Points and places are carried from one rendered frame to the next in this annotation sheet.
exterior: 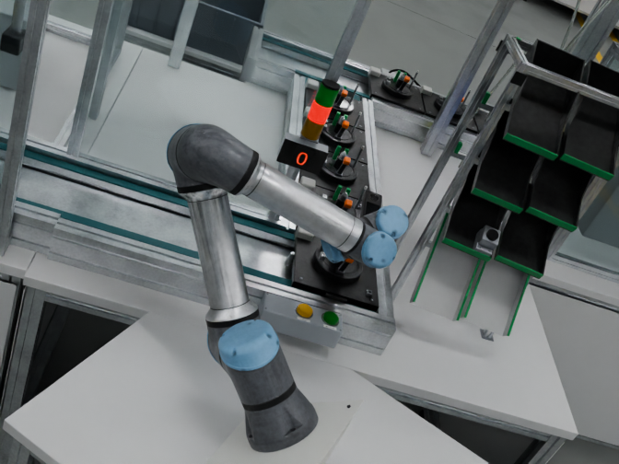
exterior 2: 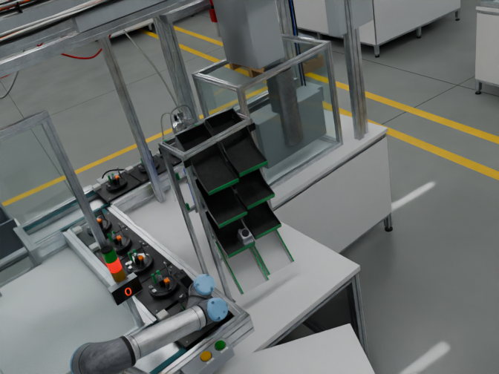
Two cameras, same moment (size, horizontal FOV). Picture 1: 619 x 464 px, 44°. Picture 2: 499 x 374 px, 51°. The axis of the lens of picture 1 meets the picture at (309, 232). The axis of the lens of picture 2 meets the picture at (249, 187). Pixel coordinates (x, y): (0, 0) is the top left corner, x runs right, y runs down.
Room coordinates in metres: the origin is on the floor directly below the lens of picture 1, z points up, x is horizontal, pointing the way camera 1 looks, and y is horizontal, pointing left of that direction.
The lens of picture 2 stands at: (0.05, 0.06, 2.56)
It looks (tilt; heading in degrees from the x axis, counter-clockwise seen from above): 32 degrees down; 342
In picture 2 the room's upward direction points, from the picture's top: 14 degrees counter-clockwise
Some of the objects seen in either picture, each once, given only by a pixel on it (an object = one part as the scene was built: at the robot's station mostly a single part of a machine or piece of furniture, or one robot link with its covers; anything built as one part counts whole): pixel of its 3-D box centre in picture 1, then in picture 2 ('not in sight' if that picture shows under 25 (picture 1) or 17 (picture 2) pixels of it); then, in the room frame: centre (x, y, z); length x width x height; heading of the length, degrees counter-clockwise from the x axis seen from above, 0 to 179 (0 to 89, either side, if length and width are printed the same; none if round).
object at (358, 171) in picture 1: (340, 161); (137, 259); (2.20, 0.00, 1.01); 0.24 x 0.24 x 0.13; 13
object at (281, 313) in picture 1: (299, 319); (208, 361); (1.49, -0.07, 0.93); 0.21 x 0.07 x 0.06; 103
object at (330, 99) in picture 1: (327, 94); (109, 254); (1.79, 0.11, 1.38); 0.05 x 0.05 x 0.05
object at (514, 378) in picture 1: (321, 210); (152, 288); (2.15, -0.01, 0.84); 1.50 x 1.41 x 0.03; 103
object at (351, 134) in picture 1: (339, 126); (116, 240); (2.44, 0.06, 1.01); 0.24 x 0.24 x 0.13; 13
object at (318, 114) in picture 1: (320, 110); (113, 264); (1.79, 0.11, 1.33); 0.05 x 0.05 x 0.05
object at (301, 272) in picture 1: (335, 268); (194, 316); (1.71, -0.11, 0.96); 0.24 x 0.24 x 0.02; 13
